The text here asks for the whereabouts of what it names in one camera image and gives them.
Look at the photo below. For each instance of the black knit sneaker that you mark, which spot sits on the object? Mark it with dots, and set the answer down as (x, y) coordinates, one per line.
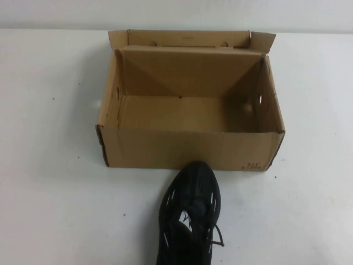
(190, 182)

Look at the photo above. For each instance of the brown cardboard shoe box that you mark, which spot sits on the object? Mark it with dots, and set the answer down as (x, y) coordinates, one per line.
(154, 149)

